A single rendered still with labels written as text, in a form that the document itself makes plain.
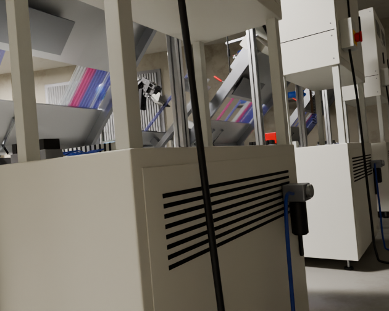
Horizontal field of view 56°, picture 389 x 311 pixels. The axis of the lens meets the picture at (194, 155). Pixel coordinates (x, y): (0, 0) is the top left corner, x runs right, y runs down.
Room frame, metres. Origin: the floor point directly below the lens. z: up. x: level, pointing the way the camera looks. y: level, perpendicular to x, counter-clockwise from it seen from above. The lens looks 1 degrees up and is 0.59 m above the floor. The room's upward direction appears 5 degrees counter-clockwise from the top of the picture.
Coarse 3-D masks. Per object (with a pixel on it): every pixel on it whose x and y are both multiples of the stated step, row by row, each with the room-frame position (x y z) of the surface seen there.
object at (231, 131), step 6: (216, 120) 2.31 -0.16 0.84; (222, 120) 2.39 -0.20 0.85; (216, 126) 2.37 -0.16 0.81; (222, 126) 2.44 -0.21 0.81; (228, 126) 2.50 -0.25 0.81; (234, 126) 2.57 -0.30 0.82; (240, 126) 2.64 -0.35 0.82; (246, 126) 2.72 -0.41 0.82; (216, 132) 2.44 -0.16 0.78; (222, 132) 2.50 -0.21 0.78; (228, 132) 2.57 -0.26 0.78; (234, 132) 2.64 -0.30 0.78; (240, 132) 2.71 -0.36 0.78; (222, 138) 2.58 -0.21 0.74; (228, 138) 2.65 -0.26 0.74; (234, 138) 2.72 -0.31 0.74
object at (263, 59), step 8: (264, 56) 2.12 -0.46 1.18; (264, 64) 2.20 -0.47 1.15; (248, 72) 2.13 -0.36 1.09; (264, 72) 2.27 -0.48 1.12; (240, 80) 2.14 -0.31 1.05; (248, 80) 2.12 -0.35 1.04; (264, 80) 2.35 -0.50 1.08; (240, 88) 2.13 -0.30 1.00; (248, 88) 2.20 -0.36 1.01; (264, 88) 2.44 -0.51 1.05; (232, 96) 2.22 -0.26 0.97; (240, 96) 2.20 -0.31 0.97; (248, 96) 2.28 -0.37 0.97; (264, 96) 2.54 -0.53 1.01; (264, 104) 2.64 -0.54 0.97
